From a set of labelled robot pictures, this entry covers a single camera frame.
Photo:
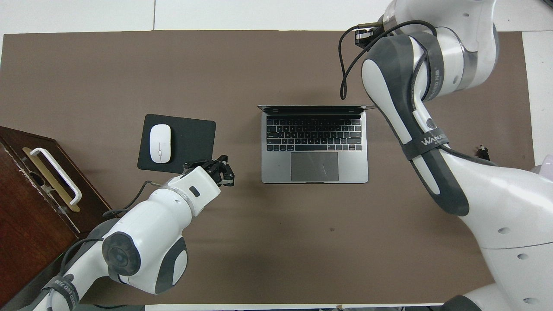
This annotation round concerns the white desk lamp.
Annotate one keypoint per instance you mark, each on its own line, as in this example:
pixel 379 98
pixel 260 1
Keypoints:
pixel 545 169

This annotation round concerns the dark brown wooden box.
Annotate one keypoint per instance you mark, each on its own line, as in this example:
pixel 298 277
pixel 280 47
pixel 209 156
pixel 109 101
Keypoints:
pixel 26 224

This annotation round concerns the white computer mouse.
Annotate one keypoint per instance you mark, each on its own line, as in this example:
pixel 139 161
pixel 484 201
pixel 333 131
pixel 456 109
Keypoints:
pixel 160 144

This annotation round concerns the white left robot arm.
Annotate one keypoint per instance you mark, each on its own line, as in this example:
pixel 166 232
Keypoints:
pixel 147 242

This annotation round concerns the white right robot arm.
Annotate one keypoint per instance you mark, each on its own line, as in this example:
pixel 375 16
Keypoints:
pixel 497 207

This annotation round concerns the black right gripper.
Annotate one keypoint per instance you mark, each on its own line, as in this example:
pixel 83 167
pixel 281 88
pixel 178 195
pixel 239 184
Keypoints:
pixel 363 36

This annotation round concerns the silver laptop computer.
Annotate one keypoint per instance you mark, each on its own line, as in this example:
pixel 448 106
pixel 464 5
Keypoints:
pixel 276 172

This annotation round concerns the black mouse pad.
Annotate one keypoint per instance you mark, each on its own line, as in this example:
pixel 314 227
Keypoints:
pixel 194 138

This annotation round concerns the brown table mat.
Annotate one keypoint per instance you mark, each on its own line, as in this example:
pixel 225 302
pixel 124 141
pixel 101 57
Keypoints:
pixel 302 242

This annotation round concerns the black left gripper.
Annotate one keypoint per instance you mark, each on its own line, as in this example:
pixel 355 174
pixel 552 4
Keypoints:
pixel 214 169

